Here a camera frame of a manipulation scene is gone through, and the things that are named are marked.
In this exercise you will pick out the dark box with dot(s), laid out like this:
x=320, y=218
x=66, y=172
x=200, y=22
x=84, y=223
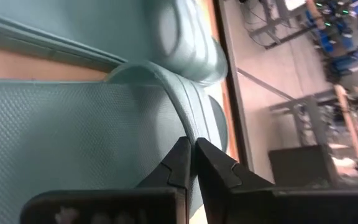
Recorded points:
x=300, y=166

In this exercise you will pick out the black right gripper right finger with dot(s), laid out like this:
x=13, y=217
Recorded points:
x=259, y=207

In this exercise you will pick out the black aluminium table frame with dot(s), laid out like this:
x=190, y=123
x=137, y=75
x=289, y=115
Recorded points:
x=233, y=77

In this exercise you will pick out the grey metal desk frame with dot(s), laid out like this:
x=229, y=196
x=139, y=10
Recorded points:
x=312, y=121

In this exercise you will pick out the wooden beam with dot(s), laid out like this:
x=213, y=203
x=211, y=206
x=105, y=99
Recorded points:
x=353, y=133

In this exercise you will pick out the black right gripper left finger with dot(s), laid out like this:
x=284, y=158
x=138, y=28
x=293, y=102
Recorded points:
x=104, y=207

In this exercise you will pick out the green rubber slide sandal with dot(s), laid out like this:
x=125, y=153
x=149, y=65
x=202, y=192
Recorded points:
x=73, y=130
x=104, y=25

